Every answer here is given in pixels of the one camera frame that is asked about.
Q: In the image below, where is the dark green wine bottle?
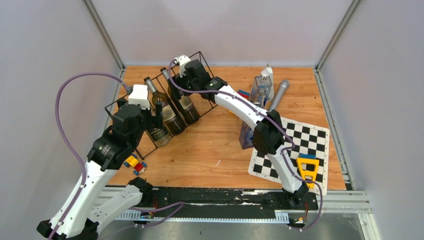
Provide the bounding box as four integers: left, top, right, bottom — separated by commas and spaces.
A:
160, 67, 200, 125

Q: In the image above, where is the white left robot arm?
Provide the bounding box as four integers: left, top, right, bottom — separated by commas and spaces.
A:
36, 97, 163, 240

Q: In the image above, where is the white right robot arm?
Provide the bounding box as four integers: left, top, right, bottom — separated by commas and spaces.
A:
169, 57, 309, 209

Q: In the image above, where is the olive green wine bottle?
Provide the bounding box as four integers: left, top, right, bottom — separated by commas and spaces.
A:
144, 77, 186, 136

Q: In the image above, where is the yellow red toy car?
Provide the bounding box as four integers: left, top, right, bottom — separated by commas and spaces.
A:
123, 153, 147, 176

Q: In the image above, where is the yellow red blue block house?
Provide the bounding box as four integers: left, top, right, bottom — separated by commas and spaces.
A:
237, 89, 250, 100

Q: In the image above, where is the grey wedge stand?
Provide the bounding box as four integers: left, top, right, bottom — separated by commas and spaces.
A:
263, 67, 275, 102

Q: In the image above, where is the silver metal cylinder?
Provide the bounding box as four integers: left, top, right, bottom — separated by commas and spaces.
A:
268, 79, 290, 112

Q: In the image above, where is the black white chessboard mat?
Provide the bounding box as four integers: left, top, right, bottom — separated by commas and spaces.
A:
248, 117, 331, 196

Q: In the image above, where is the yellow arch blue block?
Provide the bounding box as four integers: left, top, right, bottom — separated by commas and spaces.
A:
296, 153, 320, 189

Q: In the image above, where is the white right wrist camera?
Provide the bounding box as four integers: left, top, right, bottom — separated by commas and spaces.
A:
172, 54, 191, 77

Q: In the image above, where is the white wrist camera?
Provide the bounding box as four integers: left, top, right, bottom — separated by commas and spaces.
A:
172, 54, 191, 77
128, 84, 151, 110

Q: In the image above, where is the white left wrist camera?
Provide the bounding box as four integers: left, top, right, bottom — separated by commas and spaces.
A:
128, 84, 151, 110

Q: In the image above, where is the black wire wine rack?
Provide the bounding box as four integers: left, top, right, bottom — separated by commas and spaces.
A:
104, 50, 223, 161

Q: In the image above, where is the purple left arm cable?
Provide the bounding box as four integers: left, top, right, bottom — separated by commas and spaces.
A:
47, 72, 132, 240

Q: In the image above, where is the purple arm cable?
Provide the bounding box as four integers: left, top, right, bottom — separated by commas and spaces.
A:
47, 72, 132, 240
168, 57, 324, 232

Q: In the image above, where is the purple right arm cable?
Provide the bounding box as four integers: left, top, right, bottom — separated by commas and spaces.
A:
168, 57, 324, 232

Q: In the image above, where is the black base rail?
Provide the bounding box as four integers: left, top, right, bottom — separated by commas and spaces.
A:
136, 187, 319, 221

